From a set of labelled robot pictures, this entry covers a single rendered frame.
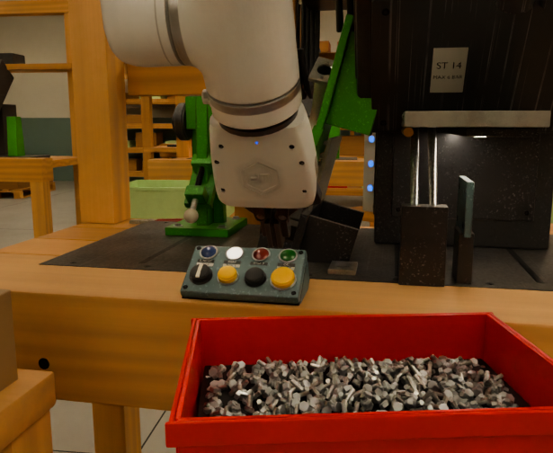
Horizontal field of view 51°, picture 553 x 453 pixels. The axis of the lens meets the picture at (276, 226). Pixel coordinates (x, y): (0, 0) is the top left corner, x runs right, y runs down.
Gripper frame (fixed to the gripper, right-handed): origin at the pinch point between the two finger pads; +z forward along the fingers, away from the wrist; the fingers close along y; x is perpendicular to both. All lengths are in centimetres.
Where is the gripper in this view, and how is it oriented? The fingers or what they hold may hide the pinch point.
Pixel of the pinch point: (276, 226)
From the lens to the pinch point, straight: 63.9
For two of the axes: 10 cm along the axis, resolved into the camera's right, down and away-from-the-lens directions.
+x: 1.6, -7.1, 6.9
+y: 9.8, 0.3, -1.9
